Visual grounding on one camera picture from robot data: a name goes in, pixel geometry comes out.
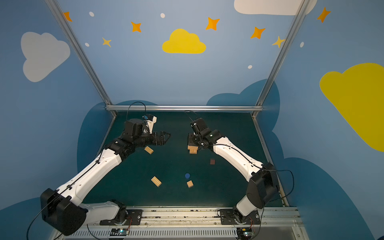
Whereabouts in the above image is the wide wood block front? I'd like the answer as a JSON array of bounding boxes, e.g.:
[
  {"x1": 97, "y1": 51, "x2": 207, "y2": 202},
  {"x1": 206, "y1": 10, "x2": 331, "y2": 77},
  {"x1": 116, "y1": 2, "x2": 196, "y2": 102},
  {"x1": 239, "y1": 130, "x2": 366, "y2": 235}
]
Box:
[{"x1": 151, "y1": 176, "x2": 162, "y2": 187}]

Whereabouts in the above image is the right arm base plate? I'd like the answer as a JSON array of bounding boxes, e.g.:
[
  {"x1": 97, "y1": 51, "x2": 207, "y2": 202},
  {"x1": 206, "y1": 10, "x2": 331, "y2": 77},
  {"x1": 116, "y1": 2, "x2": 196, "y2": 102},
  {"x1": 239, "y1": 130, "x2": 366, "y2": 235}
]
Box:
[{"x1": 217, "y1": 209, "x2": 261, "y2": 225}]

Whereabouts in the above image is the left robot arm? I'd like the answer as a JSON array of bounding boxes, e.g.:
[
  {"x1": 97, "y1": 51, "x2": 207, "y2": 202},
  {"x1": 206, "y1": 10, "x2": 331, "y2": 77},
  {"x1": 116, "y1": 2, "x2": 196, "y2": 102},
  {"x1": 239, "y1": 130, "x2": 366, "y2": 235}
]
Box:
[{"x1": 40, "y1": 131, "x2": 171, "y2": 236}]

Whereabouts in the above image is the short wood block far left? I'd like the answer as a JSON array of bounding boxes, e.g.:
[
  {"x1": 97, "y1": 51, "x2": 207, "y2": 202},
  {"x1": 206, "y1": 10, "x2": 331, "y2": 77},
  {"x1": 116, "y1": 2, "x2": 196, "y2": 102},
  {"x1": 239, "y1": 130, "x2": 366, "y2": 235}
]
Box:
[{"x1": 144, "y1": 147, "x2": 154, "y2": 154}]

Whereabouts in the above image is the left controller board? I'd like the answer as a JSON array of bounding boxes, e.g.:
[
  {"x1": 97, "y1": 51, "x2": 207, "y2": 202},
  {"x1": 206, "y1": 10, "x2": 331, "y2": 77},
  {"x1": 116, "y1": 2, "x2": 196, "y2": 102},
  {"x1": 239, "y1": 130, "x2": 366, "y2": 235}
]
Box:
[{"x1": 110, "y1": 229, "x2": 130, "y2": 237}]

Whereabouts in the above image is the left diagonal aluminium post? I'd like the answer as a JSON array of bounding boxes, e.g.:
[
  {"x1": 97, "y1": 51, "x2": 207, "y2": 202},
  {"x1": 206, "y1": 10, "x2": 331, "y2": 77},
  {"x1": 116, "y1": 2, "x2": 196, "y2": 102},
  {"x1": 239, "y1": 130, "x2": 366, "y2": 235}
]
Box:
[{"x1": 45, "y1": 0, "x2": 112, "y2": 107}]

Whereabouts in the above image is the diagonal aluminium post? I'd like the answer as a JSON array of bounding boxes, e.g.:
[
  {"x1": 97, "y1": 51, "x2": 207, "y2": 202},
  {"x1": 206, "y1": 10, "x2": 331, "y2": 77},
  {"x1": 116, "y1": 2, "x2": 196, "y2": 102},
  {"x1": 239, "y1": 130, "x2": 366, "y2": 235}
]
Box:
[
  {"x1": 45, "y1": 0, "x2": 112, "y2": 107},
  {"x1": 252, "y1": 0, "x2": 311, "y2": 120}
]

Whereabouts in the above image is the right diagonal aluminium post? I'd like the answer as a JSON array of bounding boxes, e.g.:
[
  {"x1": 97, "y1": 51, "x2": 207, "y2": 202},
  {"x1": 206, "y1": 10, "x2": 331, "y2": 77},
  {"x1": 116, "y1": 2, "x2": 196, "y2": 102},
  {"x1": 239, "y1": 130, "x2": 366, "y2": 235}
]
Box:
[{"x1": 252, "y1": 0, "x2": 311, "y2": 120}]

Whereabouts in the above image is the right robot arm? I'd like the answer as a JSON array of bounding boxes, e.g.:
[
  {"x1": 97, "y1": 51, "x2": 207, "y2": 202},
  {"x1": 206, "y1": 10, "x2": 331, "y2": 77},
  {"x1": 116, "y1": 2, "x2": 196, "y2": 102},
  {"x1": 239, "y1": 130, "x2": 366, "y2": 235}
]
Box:
[{"x1": 188, "y1": 118, "x2": 280, "y2": 223}]

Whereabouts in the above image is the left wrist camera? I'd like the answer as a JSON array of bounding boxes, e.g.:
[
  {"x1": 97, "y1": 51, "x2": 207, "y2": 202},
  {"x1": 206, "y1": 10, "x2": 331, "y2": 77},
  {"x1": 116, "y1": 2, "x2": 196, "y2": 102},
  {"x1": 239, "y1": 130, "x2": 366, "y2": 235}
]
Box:
[{"x1": 123, "y1": 113, "x2": 158, "y2": 137}]

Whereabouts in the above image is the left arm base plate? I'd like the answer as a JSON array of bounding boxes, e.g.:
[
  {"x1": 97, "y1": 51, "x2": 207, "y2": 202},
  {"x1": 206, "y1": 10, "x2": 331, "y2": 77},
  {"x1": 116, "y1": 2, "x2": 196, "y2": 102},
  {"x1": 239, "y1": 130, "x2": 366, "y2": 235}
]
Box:
[{"x1": 100, "y1": 209, "x2": 143, "y2": 227}]

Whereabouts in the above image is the rear horizontal aluminium bar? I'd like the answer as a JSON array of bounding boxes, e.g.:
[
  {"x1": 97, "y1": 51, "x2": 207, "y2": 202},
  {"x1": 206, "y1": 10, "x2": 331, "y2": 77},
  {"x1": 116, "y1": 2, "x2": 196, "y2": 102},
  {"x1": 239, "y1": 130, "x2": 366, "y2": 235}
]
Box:
[{"x1": 106, "y1": 104, "x2": 263, "y2": 112}]

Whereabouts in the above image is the aluminium rail front frame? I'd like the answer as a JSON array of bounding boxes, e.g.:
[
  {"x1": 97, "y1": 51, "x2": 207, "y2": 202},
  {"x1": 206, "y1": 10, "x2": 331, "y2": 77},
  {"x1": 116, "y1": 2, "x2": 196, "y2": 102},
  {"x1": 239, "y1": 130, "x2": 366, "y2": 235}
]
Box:
[{"x1": 49, "y1": 207, "x2": 309, "y2": 240}]

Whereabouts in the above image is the controller board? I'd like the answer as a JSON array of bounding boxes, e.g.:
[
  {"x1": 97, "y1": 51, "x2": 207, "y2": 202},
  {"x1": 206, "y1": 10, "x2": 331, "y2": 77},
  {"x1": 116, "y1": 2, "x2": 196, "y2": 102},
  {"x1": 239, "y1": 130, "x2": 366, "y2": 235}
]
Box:
[
  {"x1": 236, "y1": 228, "x2": 254, "y2": 240},
  {"x1": 110, "y1": 229, "x2": 130, "y2": 237}
]

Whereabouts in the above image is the right controller board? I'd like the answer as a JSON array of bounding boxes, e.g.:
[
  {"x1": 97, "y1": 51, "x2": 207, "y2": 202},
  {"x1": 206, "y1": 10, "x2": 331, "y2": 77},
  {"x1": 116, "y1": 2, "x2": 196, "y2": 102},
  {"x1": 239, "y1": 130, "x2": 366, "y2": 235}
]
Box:
[{"x1": 236, "y1": 228, "x2": 254, "y2": 240}]

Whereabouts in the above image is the small wood cube front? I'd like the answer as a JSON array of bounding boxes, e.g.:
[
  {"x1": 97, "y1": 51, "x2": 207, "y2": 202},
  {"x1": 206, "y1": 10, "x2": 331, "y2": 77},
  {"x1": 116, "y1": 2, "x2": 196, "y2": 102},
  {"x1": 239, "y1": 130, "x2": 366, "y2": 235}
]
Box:
[{"x1": 187, "y1": 181, "x2": 194, "y2": 188}]

